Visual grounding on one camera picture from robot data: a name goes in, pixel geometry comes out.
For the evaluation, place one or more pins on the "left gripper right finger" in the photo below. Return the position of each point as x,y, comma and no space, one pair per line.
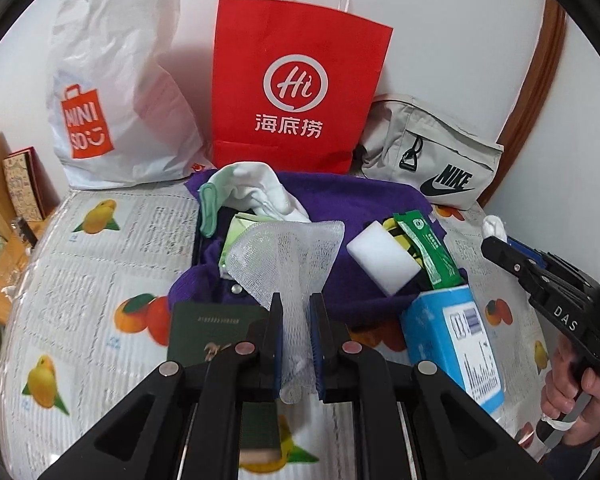
347,371

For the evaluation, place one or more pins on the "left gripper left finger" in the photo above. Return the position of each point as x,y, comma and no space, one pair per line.
260,359

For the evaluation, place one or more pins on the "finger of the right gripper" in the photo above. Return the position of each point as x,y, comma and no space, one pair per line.
512,262
535,257

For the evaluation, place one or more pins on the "dark green wipe packet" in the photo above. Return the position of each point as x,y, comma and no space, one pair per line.
438,263

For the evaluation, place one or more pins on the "white sponge block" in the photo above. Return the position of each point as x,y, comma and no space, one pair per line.
383,259

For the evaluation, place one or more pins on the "white mesh cloth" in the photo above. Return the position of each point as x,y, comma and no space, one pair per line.
294,260

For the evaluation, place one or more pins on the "green tissue packet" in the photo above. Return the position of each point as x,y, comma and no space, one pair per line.
240,223

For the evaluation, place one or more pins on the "person's right hand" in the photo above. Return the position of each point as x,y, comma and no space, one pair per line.
558,396

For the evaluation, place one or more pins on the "purple towel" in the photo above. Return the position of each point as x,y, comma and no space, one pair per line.
350,294

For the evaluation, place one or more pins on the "blue tissue pack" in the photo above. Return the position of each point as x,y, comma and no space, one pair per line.
444,326

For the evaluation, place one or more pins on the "green gold tin box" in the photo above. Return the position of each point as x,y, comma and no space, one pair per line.
220,359

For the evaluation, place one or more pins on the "yellow black sock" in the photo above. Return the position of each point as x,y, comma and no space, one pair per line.
392,227

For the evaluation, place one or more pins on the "beige Nike bag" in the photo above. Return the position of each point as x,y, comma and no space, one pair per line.
406,141

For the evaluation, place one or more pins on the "white glove with green cuff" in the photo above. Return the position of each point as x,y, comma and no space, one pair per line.
247,186

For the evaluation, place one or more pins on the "red Haidilao paper bag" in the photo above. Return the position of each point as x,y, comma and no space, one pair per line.
292,83

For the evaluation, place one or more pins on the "patterned book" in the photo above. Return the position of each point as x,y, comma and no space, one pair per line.
20,170

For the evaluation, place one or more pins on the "white Miniso plastic bag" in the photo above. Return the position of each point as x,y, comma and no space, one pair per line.
118,117

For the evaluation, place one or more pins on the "brown wooden door frame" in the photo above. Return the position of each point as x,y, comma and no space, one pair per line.
533,92

